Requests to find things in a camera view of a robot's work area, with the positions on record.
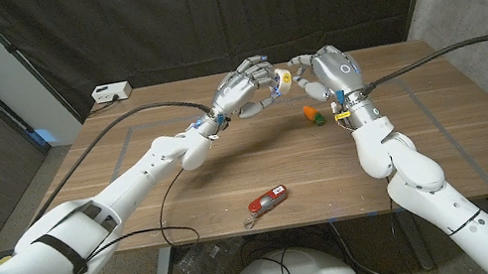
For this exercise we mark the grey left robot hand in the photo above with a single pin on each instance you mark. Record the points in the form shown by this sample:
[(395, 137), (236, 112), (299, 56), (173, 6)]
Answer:
[(236, 90)]

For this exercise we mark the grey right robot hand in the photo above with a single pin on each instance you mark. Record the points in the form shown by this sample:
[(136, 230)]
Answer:
[(338, 72)]

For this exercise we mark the white sticker roll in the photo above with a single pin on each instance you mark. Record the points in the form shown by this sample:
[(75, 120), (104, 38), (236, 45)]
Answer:
[(286, 84)]

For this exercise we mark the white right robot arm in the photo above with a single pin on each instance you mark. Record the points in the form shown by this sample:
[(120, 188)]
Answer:
[(417, 177)]

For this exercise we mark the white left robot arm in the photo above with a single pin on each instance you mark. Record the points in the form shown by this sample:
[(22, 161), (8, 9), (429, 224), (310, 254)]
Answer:
[(88, 225)]

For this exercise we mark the red pocket knife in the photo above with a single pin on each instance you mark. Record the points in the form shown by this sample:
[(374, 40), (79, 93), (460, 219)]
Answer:
[(266, 200)]

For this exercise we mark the orange toy carrot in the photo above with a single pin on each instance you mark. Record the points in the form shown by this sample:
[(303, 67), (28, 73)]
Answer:
[(310, 112)]

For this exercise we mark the black backdrop curtain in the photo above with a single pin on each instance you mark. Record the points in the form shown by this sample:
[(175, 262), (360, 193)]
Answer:
[(202, 13)]

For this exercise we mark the white power strip box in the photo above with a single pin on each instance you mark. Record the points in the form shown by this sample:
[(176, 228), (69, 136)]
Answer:
[(111, 92)]

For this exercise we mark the clear plastic bag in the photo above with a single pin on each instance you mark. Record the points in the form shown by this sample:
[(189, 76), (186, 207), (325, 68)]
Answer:
[(205, 262)]

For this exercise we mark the grey table leg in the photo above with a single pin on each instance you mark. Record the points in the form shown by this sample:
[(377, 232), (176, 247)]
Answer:
[(415, 248)]

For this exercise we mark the yellow and black floor mat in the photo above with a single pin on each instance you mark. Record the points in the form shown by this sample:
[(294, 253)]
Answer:
[(3, 260)]

